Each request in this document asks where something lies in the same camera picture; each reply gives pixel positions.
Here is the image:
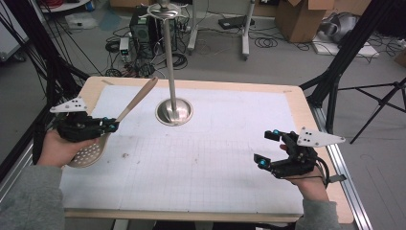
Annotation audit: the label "small bench power supply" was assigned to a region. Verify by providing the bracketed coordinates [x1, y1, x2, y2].
[119, 36, 132, 63]

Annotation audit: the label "aluminium frame rail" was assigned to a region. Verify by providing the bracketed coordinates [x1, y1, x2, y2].
[310, 104, 373, 230]
[0, 140, 42, 205]

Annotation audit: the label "white round table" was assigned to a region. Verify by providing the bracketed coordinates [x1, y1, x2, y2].
[37, 0, 94, 13]

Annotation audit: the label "black metal frame stand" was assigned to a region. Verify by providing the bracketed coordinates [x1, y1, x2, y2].
[0, 0, 92, 181]
[299, 0, 406, 133]

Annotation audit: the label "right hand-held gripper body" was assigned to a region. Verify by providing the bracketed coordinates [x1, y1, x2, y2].
[270, 126, 347, 179]

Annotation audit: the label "white plastic bag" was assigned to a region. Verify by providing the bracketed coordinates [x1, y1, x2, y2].
[64, 12, 99, 31]

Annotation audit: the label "beige slotted spoon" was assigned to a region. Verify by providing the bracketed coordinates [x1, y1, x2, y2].
[67, 76, 159, 169]

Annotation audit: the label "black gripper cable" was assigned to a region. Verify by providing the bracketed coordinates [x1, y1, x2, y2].
[315, 156, 348, 189]

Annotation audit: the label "steel utensil hanging stand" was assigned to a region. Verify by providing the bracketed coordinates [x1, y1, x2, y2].
[147, 0, 194, 127]

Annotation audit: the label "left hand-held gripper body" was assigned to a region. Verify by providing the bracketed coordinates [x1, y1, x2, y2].
[50, 96, 106, 144]

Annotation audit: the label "open cardboard box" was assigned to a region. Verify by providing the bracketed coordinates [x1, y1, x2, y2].
[276, 0, 336, 44]

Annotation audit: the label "black tripod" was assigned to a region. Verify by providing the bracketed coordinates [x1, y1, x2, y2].
[338, 76, 406, 145]

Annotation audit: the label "white grid paper mat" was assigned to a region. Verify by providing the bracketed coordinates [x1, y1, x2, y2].
[58, 84, 305, 216]

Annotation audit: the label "coiled black cable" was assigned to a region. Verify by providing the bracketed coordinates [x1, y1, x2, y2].
[254, 36, 279, 49]
[104, 40, 121, 54]

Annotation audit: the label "flat black box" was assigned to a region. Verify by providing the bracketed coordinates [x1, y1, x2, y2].
[217, 14, 256, 31]

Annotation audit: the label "black computer tower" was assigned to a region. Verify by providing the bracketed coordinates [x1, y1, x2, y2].
[128, 6, 158, 59]

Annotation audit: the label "white rolling stand legs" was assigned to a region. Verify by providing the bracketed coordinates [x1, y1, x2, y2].
[187, 0, 257, 61]

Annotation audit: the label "silver grey bag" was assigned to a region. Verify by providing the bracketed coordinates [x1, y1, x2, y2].
[319, 12, 361, 44]

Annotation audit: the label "person's right hand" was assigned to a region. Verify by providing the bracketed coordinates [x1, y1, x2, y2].
[280, 143, 330, 202]

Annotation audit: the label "white flat board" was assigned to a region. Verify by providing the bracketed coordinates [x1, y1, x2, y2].
[311, 34, 381, 59]

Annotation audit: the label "person's left hand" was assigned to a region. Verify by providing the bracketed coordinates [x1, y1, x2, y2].
[37, 128, 102, 169]

